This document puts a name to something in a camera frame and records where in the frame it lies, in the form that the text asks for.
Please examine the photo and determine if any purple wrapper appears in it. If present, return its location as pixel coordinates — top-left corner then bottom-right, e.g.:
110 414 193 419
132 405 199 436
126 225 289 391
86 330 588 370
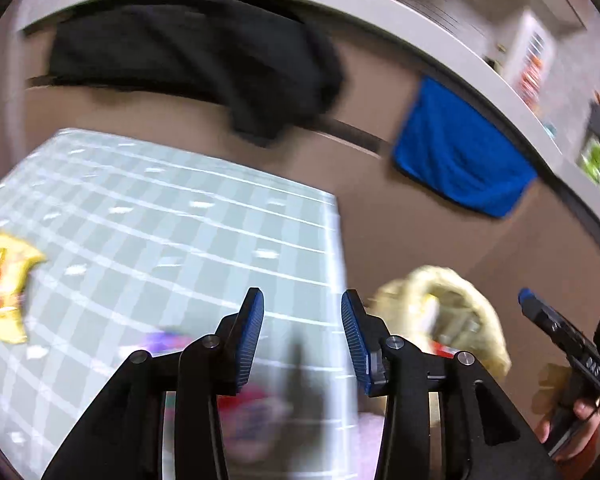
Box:
135 330 194 356

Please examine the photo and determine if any yellow snack wrapper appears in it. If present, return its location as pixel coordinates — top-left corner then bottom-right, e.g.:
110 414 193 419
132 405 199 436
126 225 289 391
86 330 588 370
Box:
0 231 46 344

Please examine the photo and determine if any white pink candy wrapper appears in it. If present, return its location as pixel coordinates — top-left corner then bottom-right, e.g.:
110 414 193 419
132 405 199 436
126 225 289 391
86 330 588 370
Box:
218 386 292 464

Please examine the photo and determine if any trash bin with yellow bag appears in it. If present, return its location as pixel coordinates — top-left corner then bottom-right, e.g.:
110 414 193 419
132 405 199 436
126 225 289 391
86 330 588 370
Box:
367 266 512 382

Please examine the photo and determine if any right hand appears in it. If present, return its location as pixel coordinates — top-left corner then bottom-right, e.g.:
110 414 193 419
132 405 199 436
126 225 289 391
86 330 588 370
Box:
533 398 600 463

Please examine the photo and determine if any green plastic bag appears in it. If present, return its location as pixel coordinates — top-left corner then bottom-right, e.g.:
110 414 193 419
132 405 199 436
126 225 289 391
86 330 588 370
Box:
578 138 600 188

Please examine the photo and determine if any green grid tablecloth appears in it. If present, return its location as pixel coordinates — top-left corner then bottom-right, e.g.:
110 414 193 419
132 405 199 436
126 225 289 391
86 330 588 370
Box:
0 129 358 479

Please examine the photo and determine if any blue towel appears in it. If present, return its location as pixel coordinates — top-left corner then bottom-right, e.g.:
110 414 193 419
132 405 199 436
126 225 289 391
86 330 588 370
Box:
392 77 538 219

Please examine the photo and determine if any black jacket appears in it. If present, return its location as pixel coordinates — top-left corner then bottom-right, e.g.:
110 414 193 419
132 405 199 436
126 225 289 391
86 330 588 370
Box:
48 0 344 148

